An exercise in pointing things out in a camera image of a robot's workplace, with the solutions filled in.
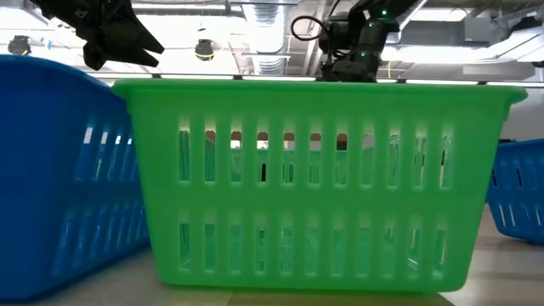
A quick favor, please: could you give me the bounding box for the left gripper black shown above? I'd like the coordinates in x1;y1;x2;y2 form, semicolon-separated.
29;0;166;71

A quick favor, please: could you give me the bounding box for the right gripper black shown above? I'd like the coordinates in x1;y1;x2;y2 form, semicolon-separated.
320;57;380;83

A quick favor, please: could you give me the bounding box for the green plastic slotted basket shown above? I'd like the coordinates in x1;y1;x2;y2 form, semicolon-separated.
110;78;529;293

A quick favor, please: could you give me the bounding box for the blue plastic slotted basket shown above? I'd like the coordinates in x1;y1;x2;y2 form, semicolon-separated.
486;138;544;247
0;54;152;303

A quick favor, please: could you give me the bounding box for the black round ceiling fixture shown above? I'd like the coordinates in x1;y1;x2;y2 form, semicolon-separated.
194;38;215;62
7;35;32;57

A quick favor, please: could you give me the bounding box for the long white light strip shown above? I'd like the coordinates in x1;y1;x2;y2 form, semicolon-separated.
87;72;544;88

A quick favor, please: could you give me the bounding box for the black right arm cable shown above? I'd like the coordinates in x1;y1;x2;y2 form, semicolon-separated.
290;15;337;43

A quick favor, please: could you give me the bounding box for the silver ceiling air duct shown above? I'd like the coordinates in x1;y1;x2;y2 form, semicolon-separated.
242;0;298;77

